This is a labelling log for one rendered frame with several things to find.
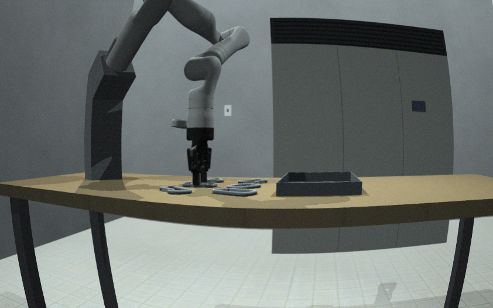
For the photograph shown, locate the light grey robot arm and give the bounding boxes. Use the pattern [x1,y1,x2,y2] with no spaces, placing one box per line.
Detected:
[104,0,250,129]

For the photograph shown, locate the grey carabiner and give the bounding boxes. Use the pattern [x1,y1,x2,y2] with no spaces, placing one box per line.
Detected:
[207,178,224,183]
[213,188,257,196]
[159,186,192,194]
[182,182,217,188]
[238,179,268,184]
[227,183,261,189]

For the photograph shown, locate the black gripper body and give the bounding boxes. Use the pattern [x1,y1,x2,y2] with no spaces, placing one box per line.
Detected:
[187,128,214,160]

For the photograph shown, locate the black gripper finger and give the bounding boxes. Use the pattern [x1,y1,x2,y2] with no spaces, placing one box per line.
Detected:
[201,148,212,183]
[187,145,206,187]

